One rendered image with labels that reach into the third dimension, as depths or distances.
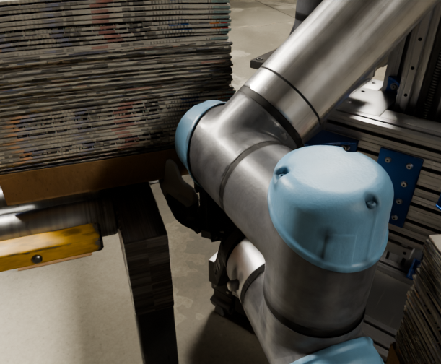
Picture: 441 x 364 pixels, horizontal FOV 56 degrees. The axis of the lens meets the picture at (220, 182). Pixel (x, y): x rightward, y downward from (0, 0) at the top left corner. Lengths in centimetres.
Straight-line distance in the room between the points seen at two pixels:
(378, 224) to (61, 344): 126
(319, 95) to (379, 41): 7
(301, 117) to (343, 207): 13
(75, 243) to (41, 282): 119
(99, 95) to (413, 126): 67
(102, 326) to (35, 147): 100
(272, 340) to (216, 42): 32
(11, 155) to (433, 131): 77
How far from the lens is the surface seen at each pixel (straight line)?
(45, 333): 148
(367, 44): 37
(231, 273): 40
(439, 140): 92
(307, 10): 95
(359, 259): 26
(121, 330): 142
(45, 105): 49
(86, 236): 46
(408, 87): 101
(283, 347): 33
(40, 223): 53
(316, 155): 27
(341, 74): 36
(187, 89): 50
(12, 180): 53
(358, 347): 32
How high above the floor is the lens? 110
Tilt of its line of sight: 33 degrees down
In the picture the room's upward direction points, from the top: straight up
